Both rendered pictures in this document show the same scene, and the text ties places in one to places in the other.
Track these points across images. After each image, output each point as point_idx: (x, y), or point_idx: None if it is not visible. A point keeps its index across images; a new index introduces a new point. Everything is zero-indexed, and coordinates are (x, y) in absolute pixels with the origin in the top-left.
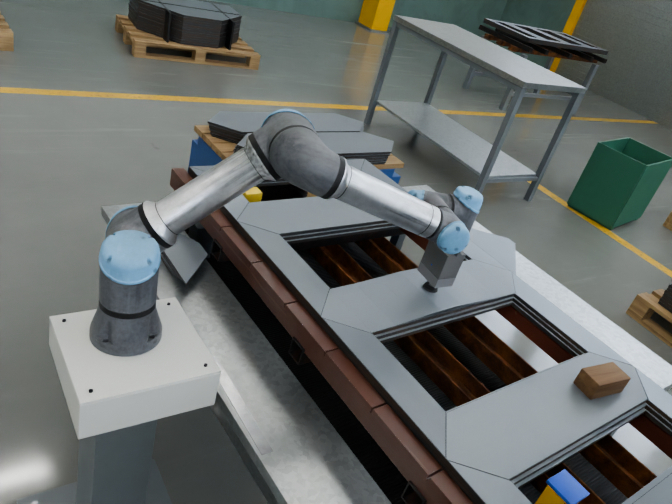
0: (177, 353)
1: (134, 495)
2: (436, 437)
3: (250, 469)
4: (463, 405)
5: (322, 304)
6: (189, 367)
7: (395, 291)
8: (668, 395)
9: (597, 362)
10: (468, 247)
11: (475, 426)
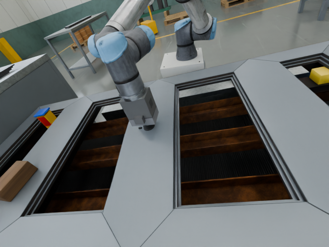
0: (172, 63)
1: None
2: (91, 96)
3: None
4: (88, 108)
5: (165, 80)
6: (165, 64)
7: (157, 107)
8: None
9: (13, 212)
10: (200, 230)
11: (81, 108)
